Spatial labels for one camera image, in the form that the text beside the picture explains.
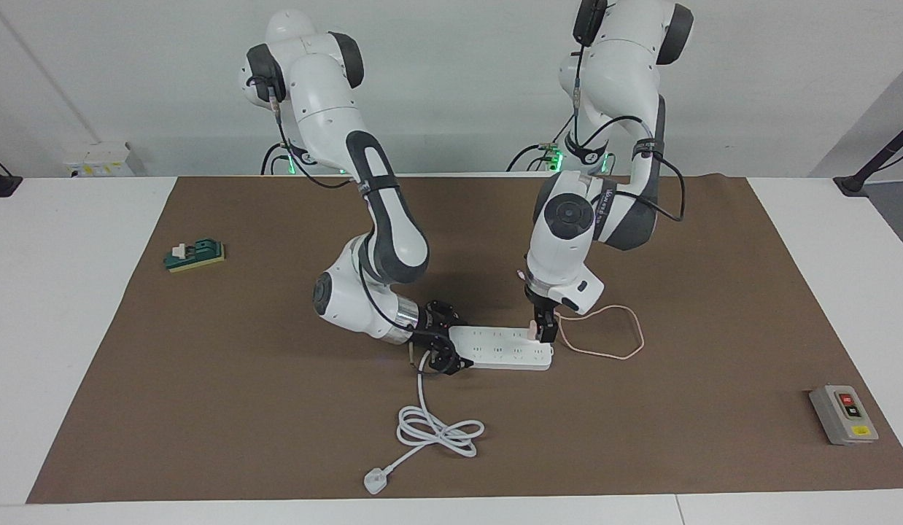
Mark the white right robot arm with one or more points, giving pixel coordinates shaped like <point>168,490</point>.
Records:
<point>335,109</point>

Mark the black mounting arm with base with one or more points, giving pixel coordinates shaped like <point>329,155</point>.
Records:
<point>878,157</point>

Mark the green knife switch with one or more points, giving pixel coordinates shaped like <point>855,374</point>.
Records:
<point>196,255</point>

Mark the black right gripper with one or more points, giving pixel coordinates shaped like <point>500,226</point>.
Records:
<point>431,328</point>

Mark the white power strip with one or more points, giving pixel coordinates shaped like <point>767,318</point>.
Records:
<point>502,351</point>

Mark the pink charger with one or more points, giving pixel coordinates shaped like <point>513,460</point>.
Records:
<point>532,328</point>

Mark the white wall power box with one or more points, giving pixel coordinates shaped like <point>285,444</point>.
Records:
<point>98,159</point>

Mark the brown table mat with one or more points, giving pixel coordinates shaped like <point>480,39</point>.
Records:
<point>240,364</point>

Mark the grey push-button box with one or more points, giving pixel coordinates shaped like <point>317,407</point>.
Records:
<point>842,415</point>

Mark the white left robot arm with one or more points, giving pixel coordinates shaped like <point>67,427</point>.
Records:
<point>568,248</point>

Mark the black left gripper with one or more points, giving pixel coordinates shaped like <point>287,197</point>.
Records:
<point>540,305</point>

